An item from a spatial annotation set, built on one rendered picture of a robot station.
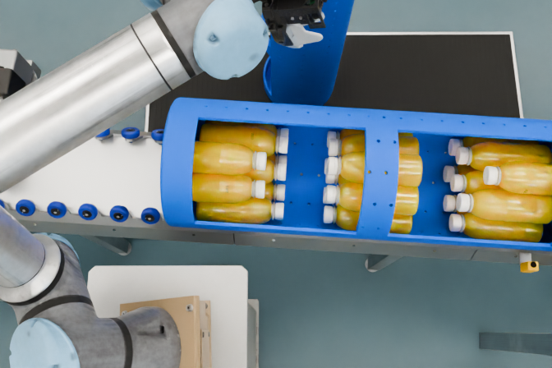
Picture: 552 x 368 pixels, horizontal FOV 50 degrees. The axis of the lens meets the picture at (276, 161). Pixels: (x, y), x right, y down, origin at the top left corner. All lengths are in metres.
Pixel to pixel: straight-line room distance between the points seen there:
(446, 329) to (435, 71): 1.02
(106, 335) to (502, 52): 2.04
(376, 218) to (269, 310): 1.21
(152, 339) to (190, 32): 0.60
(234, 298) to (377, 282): 1.25
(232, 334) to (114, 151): 0.59
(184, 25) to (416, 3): 2.29
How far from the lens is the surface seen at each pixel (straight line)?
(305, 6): 0.81
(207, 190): 1.26
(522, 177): 1.31
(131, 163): 1.52
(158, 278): 1.23
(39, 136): 0.59
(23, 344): 1.00
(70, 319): 0.98
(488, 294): 2.49
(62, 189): 1.56
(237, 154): 1.23
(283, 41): 0.87
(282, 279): 2.36
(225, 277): 1.21
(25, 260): 0.96
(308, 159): 1.44
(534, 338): 2.01
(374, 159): 1.18
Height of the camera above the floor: 2.35
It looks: 74 degrees down
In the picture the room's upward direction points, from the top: straight up
